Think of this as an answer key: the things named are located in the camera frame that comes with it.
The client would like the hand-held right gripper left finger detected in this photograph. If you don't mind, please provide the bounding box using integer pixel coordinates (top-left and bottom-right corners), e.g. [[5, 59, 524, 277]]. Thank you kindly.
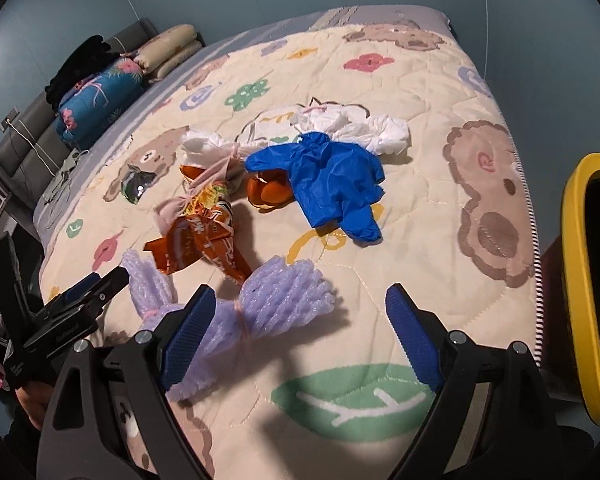
[[37, 284, 217, 480]]

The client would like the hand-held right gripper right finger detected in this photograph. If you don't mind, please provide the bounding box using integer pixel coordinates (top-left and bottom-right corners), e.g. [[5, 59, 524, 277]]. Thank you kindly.
[[385, 283, 566, 480]]

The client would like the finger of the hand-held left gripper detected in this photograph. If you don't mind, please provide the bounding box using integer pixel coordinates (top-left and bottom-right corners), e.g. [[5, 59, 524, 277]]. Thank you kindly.
[[86, 266, 131, 307], [47, 272, 103, 311]]

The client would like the orange snack wrapper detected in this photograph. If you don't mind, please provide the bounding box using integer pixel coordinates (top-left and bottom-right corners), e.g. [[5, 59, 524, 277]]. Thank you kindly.
[[144, 182, 253, 286]]

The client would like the purple foam fruit net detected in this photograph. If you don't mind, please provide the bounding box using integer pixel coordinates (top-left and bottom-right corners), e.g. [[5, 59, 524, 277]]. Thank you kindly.
[[121, 249, 337, 402]]

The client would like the blue rubber glove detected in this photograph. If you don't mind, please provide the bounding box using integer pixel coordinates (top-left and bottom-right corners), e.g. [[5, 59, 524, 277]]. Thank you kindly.
[[244, 131, 386, 247]]

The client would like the yellow-rimmed black bin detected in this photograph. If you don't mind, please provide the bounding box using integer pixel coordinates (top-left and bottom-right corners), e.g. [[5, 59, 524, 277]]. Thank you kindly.
[[560, 152, 600, 428]]

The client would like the white plastic bag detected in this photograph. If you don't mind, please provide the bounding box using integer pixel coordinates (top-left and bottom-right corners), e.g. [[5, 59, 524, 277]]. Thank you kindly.
[[292, 105, 411, 156]]

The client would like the person's left hand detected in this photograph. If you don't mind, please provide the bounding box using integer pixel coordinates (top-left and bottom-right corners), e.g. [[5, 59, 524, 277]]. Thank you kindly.
[[16, 385, 53, 431]]

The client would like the cream bear-print blanket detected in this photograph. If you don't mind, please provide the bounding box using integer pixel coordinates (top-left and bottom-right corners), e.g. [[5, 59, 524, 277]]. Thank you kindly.
[[39, 22, 541, 480]]

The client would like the dark shiny wrapper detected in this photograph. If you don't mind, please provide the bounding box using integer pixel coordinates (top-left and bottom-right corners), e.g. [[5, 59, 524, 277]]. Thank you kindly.
[[121, 166, 157, 205]]

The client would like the grey green cloth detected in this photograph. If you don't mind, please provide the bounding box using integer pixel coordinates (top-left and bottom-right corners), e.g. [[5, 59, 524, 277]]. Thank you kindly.
[[45, 150, 88, 201]]

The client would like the grey padded headboard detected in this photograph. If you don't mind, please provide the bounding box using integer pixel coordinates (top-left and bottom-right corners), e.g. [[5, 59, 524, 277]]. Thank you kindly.
[[0, 17, 156, 211]]

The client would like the orange peel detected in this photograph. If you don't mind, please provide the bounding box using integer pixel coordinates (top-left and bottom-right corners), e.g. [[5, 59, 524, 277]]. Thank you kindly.
[[247, 170, 298, 211]]

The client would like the white tied tissue bundle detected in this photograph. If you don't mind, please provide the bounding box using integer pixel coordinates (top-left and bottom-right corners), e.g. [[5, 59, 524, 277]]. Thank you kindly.
[[155, 127, 253, 223]]

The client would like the blue floral rolled quilt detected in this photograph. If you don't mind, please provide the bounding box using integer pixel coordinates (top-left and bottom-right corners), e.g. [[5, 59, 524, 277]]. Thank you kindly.
[[55, 57, 146, 143]]

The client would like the black clothing pile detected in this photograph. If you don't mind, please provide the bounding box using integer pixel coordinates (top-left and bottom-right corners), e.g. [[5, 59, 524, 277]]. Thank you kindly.
[[45, 35, 113, 106]]

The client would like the beige pillow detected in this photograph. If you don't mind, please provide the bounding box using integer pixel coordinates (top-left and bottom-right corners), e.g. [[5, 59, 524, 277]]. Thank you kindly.
[[139, 24, 201, 68], [150, 42, 203, 83]]

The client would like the thin white cable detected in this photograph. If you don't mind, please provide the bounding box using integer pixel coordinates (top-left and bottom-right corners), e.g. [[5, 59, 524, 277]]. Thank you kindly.
[[5, 115, 86, 173]]

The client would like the thin white wall cord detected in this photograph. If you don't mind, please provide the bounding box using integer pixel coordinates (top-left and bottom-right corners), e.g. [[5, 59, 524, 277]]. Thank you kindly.
[[479, 0, 490, 77]]

